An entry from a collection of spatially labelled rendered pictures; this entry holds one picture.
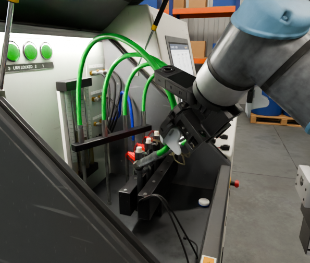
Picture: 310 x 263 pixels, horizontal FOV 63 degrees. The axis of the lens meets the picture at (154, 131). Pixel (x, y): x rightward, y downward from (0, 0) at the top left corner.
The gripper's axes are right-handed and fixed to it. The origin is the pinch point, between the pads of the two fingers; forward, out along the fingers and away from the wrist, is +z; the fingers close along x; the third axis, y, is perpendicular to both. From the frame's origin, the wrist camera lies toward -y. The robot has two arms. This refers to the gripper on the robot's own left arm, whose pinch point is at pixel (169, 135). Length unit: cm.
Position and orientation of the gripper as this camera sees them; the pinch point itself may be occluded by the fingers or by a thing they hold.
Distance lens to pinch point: 56.3
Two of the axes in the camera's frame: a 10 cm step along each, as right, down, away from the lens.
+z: -2.7, 4.7, 8.4
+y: 5.4, 7.9, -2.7
